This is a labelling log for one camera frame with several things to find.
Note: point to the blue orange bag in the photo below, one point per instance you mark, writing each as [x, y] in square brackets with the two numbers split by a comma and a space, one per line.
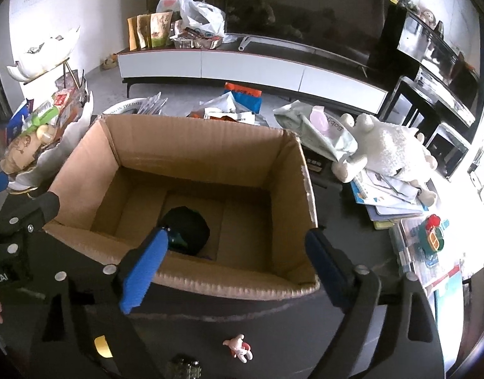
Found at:
[245, 96]

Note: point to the orange snack pouch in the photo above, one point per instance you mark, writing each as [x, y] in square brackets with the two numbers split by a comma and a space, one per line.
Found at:
[132, 31]

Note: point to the silver tool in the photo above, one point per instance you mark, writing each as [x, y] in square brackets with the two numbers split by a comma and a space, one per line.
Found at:
[244, 44]

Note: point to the brown cardboard box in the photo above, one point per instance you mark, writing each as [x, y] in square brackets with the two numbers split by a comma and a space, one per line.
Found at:
[206, 154]

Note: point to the beige slippers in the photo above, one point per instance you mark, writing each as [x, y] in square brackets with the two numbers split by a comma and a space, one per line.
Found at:
[108, 63]

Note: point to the clear plastic packets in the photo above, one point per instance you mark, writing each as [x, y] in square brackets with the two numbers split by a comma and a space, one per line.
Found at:
[155, 103]

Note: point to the small plush doll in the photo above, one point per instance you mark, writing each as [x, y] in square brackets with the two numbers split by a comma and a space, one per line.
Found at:
[427, 17]

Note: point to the white plush dinosaur toy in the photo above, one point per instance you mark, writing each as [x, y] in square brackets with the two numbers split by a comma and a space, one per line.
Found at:
[392, 146]

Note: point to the white tv cabinet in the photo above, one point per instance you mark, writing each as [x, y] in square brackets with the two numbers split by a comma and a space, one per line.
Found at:
[245, 65]

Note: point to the black labelled box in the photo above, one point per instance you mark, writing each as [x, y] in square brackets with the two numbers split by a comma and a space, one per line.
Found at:
[317, 164]

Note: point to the small dark glass jar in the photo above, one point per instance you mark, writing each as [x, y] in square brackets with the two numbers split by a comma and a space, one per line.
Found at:
[182, 369]

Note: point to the brown snack pouch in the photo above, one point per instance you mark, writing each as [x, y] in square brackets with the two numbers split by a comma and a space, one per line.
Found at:
[144, 29]

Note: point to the pile of paper packets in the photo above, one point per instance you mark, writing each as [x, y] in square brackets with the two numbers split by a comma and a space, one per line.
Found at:
[226, 114]

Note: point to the pile of snack packets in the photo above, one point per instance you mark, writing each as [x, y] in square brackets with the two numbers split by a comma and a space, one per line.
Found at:
[44, 126]

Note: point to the stack of books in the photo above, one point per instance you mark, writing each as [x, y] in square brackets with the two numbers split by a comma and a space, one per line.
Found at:
[388, 205]

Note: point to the green snack pouch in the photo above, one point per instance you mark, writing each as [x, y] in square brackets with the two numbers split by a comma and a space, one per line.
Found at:
[161, 27]

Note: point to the white round bowl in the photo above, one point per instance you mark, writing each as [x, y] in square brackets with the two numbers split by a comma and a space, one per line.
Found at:
[121, 107]

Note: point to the small pink rabbit toy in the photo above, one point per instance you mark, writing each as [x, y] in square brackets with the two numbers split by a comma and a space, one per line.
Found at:
[238, 347]

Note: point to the white leaf dish on stand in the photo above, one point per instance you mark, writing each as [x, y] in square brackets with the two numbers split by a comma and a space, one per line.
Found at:
[40, 59]

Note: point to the red green toy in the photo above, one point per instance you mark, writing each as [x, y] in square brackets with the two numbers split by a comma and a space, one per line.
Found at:
[433, 239]

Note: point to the clear food tray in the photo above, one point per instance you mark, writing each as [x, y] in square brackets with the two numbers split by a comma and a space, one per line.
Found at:
[182, 42]

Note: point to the foil food tray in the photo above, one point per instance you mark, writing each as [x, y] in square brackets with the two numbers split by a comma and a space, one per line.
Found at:
[208, 42]

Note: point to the black glass cabinet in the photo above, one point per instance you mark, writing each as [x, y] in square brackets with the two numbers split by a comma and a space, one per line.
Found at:
[431, 71]

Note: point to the blue red booklet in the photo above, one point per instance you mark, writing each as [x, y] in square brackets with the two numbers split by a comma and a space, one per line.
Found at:
[449, 296]

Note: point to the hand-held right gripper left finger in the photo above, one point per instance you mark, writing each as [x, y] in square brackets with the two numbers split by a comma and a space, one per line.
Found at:
[143, 272]

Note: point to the black television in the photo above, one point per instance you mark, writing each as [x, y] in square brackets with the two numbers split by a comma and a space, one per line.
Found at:
[305, 12]

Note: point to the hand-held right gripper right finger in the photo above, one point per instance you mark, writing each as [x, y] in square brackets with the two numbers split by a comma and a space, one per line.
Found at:
[325, 262]

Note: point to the dark desktop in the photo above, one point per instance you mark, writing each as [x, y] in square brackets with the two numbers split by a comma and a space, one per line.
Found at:
[242, 316]

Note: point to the green wet wipes pack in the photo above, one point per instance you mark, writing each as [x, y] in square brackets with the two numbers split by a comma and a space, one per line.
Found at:
[305, 126]

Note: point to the clear plastic colour case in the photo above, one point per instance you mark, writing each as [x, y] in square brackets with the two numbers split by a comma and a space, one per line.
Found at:
[406, 256]

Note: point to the black round cap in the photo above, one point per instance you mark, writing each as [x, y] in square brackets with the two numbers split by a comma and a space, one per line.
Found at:
[186, 225]

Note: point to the small yellow item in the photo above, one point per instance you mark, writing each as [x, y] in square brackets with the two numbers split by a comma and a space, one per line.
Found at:
[101, 346]

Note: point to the white plastic bag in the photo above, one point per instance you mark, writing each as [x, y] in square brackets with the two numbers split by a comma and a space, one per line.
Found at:
[194, 14]

